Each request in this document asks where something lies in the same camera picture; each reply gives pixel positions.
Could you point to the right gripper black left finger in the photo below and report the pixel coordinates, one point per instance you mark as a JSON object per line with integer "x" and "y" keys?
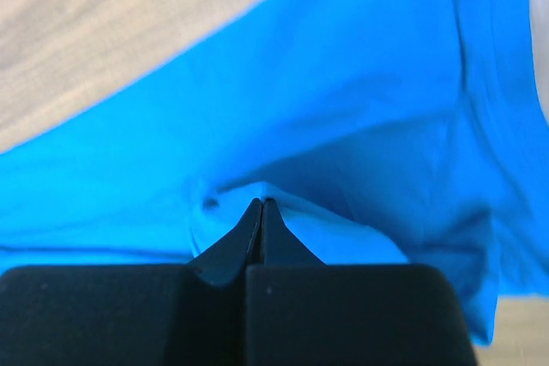
{"x": 223, "y": 262}

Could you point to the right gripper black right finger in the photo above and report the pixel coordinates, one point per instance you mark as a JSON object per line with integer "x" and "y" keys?
{"x": 279, "y": 246}

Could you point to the blue t-shirt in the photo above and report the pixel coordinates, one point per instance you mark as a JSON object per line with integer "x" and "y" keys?
{"x": 388, "y": 131}

